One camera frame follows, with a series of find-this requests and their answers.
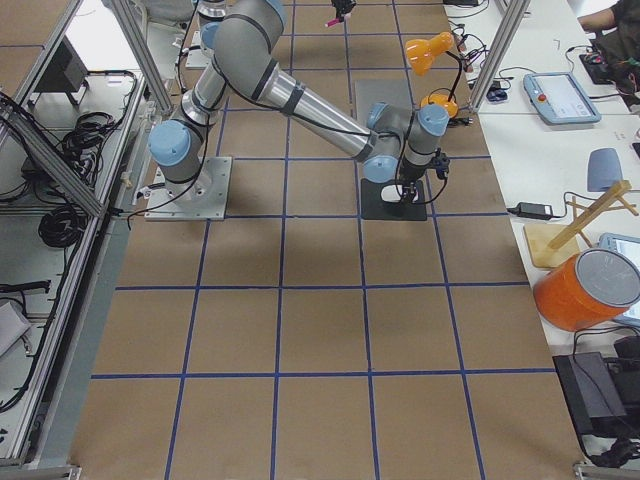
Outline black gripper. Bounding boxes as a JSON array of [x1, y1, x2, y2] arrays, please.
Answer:
[[398, 170, 425, 202], [331, 0, 356, 15]]

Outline white computer mouse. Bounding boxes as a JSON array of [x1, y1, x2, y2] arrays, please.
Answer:
[[381, 184, 412, 203]]

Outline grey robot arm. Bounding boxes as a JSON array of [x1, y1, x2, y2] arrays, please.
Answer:
[[149, 1, 449, 203], [196, 1, 426, 204]]

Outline black mousepad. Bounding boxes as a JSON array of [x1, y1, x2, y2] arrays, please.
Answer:
[[360, 178, 427, 221]]

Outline orange desk lamp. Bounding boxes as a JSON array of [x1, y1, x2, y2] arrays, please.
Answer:
[[404, 32, 462, 119]]

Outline black power adapter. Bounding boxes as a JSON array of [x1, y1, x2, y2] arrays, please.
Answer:
[[515, 202, 553, 220]]

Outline wooden stand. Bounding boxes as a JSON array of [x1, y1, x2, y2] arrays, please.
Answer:
[[524, 179, 639, 269]]

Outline blue teach pendant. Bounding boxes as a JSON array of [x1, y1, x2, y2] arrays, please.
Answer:
[[523, 72, 601, 125]]

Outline orange cylindrical container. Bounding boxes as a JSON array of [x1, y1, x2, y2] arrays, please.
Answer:
[[533, 248, 639, 332]]

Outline person at desk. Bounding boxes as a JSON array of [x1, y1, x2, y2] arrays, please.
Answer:
[[578, 0, 639, 95]]

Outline black box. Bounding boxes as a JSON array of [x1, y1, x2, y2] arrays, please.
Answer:
[[553, 352, 627, 438]]

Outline aluminium frame post right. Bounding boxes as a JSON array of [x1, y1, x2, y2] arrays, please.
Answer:
[[469, 0, 530, 113]]

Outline aluminium frame post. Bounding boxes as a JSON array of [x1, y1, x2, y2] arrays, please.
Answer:
[[469, 0, 530, 113], [112, 0, 173, 116]]

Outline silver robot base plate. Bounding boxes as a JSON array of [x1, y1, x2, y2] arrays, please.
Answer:
[[144, 156, 233, 221]]

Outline aluminium frame post left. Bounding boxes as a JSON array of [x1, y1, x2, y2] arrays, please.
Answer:
[[112, 0, 173, 116]]

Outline coiled black cables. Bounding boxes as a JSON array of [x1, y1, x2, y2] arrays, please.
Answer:
[[38, 110, 126, 251]]

